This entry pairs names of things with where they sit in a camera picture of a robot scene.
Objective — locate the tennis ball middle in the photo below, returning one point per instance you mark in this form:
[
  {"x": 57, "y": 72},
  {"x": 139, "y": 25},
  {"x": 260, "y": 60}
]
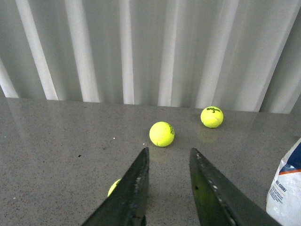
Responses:
[{"x": 161, "y": 134}]

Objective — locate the white pleated curtain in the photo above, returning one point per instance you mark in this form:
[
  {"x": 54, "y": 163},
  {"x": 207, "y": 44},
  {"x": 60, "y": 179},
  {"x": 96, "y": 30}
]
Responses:
[{"x": 242, "y": 55}]

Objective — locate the clear tennis ball can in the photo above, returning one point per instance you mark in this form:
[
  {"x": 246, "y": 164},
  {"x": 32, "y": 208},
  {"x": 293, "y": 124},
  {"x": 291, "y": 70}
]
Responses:
[{"x": 284, "y": 196}]

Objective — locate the tennis ball with logo back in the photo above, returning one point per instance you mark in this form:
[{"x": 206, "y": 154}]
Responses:
[{"x": 212, "y": 117}]

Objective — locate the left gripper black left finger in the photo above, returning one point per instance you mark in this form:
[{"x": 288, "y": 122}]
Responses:
[{"x": 126, "y": 205}]

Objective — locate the tennis ball with logo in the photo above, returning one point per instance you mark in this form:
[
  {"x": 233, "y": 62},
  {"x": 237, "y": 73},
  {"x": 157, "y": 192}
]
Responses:
[
  {"x": 113, "y": 186},
  {"x": 212, "y": 117}
]

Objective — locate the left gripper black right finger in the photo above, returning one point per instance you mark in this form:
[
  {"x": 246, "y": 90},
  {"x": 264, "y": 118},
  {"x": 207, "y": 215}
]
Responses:
[{"x": 218, "y": 201}]

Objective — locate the tennis ball near with logo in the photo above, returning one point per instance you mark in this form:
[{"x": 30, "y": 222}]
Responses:
[{"x": 113, "y": 186}]

